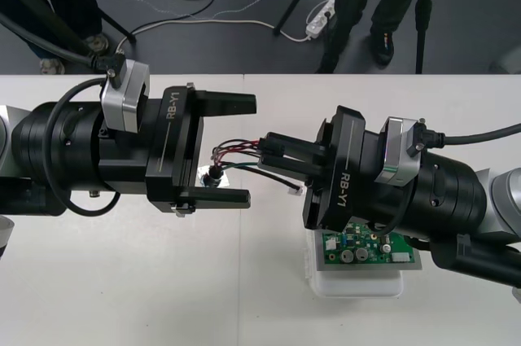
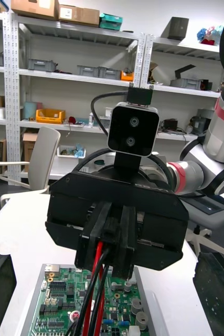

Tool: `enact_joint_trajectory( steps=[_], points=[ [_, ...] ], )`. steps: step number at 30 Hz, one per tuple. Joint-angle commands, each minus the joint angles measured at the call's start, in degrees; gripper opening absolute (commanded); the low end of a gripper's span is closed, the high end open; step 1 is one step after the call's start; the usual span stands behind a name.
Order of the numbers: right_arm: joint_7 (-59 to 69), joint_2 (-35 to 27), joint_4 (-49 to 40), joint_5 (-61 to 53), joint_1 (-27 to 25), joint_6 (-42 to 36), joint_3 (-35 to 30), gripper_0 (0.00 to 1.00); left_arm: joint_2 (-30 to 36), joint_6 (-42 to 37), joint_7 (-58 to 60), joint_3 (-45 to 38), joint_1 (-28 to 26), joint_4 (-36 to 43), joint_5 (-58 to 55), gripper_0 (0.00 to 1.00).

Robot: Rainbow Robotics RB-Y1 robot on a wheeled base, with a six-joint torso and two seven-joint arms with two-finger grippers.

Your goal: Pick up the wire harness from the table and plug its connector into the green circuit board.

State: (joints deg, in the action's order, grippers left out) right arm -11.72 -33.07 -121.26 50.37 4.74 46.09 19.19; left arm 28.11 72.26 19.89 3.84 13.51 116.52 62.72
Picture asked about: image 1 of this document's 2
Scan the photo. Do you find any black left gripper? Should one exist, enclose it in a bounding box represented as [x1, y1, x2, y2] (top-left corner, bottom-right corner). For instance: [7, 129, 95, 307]
[99, 84, 258, 219]

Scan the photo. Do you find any red black green cable bundle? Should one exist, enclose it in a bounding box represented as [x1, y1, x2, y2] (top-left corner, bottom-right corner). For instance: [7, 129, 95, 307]
[201, 135, 304, 197]

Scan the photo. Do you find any white floor cable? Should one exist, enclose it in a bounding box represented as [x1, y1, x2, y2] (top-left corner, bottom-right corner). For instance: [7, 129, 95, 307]
[115, 17, 311, 58]

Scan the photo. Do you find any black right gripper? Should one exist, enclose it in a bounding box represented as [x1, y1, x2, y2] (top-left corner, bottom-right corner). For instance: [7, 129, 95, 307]
[259, 105, 392, 238]

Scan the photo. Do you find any milky plastic box with lid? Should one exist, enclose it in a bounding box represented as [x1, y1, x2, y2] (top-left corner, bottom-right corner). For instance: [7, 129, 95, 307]
[302, 235, 405, 301]

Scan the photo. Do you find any white power strip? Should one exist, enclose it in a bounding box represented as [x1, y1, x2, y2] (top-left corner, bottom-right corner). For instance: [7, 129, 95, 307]
[305, 0, 339, 42]

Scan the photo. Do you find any green circuit board grey frame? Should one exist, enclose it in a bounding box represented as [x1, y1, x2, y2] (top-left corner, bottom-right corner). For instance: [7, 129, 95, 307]
[315, 219, 422, 274]

